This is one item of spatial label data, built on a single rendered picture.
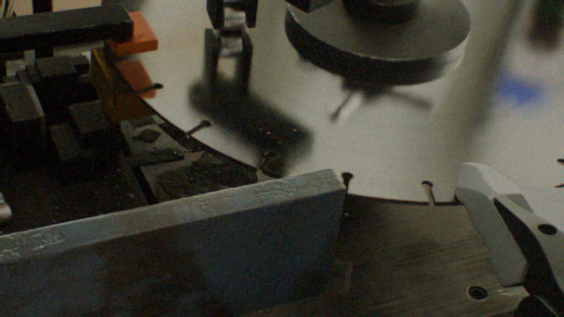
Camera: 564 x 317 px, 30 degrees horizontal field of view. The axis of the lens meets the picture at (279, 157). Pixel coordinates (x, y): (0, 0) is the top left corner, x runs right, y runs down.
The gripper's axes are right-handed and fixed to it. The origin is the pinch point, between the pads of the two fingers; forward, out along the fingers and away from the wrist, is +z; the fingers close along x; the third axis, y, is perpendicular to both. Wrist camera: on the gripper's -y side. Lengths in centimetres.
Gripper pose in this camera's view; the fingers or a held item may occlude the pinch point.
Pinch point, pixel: (449, 312)
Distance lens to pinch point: 54.6
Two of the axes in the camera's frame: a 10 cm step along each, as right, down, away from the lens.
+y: 9.7, -0.5, 2.4
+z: -2.5, -1.2, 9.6
